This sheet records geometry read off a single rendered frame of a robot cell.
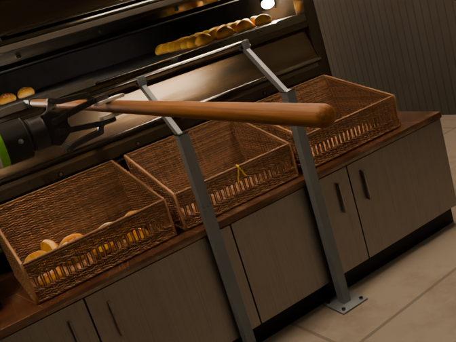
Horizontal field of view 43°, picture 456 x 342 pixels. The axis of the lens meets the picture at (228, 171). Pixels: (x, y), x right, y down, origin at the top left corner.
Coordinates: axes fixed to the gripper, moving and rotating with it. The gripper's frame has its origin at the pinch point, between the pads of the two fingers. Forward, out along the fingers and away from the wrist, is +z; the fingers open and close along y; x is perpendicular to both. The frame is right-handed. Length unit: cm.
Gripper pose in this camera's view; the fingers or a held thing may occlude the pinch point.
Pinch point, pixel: (112, 106)
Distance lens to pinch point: 139.7
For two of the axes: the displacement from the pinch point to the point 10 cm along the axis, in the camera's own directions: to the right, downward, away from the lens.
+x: 4.9, 0.9, -8.7
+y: 2.8, 9.2, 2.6
